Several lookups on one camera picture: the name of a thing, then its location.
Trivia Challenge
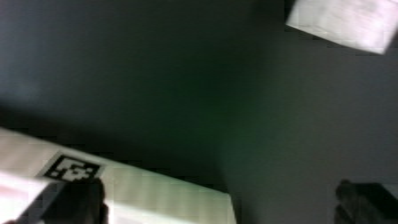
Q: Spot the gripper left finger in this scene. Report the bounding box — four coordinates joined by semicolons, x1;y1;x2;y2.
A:
37;178;110;224

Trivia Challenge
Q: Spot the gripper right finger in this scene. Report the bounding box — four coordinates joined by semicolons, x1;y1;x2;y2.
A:
334;180;398;224

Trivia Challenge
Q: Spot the white square tabletop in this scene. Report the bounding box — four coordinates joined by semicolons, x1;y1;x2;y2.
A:
0;128;236;224

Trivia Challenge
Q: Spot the white leg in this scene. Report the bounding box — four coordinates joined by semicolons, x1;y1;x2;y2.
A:
286;0;398;54

